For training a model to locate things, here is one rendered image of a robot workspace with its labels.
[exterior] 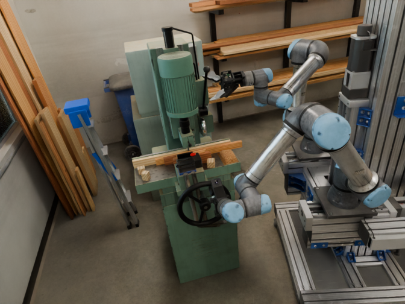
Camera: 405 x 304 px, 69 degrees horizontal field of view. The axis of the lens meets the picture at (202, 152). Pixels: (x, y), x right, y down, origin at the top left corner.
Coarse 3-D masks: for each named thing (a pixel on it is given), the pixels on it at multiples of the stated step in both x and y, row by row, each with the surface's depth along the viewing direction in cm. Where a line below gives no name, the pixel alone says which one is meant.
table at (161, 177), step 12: (216, 156) 174; (156, 168) 170; (168, 168) 169; (204, 168) 165; (216, 168) 165; (228, 168) 167; (240, 168) 169; (144, 180) 161; (156, 180) 160; (168, 180) 161; (144, 192) 161; (180, 192) 155
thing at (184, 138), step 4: (180, 128) 173; (180, 132) 169; (180, 136) 168; (184, 136) 164; (188, 136) 164; (192, 136) 164; (180, 140) 174; (184, 140) 164; (188, 140) 165; (192, 140) 166; (184, 144) 166; (188, 144) 166; (192, 144) 167
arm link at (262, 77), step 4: (264, 68) 152; (268, 68) 151; (252, 72) 148; (256, 72) 148; (260, 72) 149; (264, 72) 149; (268, 72) 149; (256, 76) 148; (260, 76) 148; (264, 76) 149; (268, 76) 149; (272, 76) 150; (256, 80) 149; (260, 80) 149; (264, 80) 150; (268, 80) 151; (256, 84) 152; (260, 84) 151; (264, 84) 151
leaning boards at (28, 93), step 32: (0, 0) 238; (0, 32) 225; (0, 64) 208; (32, 64) 270; (32, 96) 253; (32, 128) 231; (64, 128) 263; (64, 160) 252; (64, 192) 265; (96, 192) 305
